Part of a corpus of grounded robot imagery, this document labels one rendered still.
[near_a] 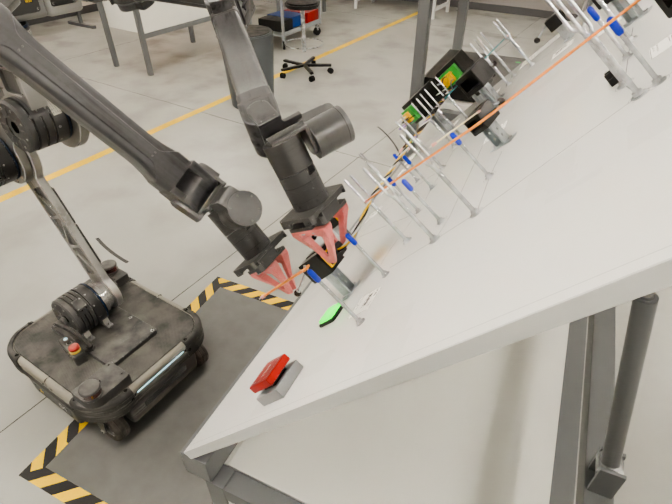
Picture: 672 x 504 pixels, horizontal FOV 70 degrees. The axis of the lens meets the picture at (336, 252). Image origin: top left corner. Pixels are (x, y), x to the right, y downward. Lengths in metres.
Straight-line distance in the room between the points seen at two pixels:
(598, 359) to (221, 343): 1.65
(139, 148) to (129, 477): 1.39
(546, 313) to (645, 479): 1.78
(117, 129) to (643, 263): 0.68
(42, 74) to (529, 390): 1.02
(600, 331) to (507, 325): 0.62
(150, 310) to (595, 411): 1.69
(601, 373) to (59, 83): 0.94
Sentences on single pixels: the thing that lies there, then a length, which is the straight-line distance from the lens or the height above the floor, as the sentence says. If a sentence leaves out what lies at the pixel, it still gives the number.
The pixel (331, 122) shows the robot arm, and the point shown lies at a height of 1.37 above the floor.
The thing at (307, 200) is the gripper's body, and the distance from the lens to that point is 0.70.
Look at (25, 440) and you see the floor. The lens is 2.23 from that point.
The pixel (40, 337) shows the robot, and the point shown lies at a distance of 2.20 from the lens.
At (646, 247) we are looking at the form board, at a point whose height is 1.46.
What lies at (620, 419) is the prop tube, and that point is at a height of 1.15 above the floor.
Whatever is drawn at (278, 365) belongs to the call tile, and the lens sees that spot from 0.67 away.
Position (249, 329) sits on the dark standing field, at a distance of 2.27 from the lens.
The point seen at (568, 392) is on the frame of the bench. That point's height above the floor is 0.80.
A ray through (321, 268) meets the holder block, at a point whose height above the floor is 1.15.
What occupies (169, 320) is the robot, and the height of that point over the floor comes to 0.24.
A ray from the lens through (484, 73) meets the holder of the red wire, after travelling 1.16.
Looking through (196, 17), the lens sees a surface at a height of 0.42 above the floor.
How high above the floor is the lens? 1.65
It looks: 38 degrees down
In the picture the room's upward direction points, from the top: straight up
